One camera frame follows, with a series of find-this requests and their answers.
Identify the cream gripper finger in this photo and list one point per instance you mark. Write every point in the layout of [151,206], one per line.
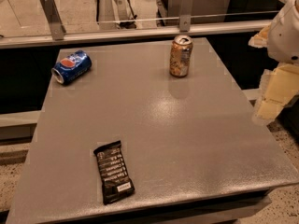
[260,40]
[277,88]

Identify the blue pepsi can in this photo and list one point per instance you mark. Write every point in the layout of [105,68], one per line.
[71,67]

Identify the orange soda can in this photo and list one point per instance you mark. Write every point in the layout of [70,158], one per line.
[180,56]

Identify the black snack bar wrapper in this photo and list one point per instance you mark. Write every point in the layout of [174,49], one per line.
[116,183]

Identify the right metal rail bracket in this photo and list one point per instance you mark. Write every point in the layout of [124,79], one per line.
[185,14]

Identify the metal rail bracket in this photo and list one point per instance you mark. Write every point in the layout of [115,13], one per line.
[185,14]
[57,29]

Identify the left metal rail bracket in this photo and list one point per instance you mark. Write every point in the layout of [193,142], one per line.
[57,29]

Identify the horizontal metal rail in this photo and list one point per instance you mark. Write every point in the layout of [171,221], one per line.
[133,35]

